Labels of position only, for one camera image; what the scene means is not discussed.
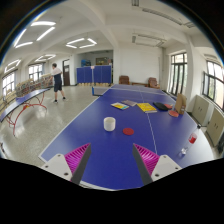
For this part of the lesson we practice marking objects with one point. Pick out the beige cabinet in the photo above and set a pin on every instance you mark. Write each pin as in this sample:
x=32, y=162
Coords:
x=215, y=126
x=201, y=110

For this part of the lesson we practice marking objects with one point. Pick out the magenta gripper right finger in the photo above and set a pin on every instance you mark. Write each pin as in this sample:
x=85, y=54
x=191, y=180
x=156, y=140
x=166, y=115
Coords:
x=151, y=166

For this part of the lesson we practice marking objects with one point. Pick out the beige cabinet near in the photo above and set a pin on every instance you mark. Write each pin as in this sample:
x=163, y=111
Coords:
x=215, y=126

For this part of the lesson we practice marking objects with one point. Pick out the red round lid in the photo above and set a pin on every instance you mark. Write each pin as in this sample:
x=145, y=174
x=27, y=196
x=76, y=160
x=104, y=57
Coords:
x=128, y=131

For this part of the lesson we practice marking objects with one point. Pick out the brown armchair right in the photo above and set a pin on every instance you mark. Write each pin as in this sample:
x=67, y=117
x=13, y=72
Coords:
x=153, y=83

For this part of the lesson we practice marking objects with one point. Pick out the brown armchair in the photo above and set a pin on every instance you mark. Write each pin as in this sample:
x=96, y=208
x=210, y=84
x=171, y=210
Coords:
x=124, y=80
x=153, y=83

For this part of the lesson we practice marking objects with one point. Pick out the brown cardboard box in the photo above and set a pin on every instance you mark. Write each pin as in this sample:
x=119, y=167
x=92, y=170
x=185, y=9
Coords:
x=180, y=104

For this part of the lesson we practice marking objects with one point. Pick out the black table tennis paddle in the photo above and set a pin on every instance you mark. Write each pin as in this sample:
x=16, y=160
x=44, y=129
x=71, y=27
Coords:
x=160, y=106

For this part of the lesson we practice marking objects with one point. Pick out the red table tennis paddle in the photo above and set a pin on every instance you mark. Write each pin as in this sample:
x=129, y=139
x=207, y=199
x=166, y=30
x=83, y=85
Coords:
x=168, y=106

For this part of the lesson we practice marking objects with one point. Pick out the person in white shirt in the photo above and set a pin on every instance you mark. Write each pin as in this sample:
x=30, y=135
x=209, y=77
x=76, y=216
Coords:
x=56, y=75

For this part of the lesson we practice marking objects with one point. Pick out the red paddle near box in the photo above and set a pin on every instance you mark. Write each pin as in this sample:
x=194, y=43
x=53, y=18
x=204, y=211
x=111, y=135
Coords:
x=173, y=113

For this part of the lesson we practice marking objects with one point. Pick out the brown armchair left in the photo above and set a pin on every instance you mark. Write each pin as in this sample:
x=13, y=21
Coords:
x=124, y=80

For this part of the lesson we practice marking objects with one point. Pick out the folded blue table tennis table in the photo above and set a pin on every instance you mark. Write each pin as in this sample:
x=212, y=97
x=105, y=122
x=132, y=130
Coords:
x=94, y=74

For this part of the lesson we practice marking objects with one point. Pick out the white plastic cup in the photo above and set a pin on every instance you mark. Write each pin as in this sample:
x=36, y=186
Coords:
x=109, y=123

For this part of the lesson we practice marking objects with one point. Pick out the grey brown booklet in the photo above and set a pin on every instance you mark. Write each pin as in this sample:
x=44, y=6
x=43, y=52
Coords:
x=129, y=102

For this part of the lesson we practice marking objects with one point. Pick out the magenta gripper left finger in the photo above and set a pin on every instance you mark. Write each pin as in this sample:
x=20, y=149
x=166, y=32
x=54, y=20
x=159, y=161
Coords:
x=70, y=166

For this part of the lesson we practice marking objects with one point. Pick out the yellow blue booklet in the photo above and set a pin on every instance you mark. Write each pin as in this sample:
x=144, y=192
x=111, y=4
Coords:
x=120, y=106

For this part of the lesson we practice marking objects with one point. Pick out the yellow book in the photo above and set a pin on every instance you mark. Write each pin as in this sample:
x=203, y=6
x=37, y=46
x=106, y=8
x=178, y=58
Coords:
x=146, y=107

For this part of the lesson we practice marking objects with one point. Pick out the clear bottle with red label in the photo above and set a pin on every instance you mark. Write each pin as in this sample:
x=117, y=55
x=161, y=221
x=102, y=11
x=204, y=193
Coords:
x=191, y=140

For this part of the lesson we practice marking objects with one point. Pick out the beige cabinet far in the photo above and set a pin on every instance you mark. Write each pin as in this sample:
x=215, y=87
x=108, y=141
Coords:
x=201, y=110

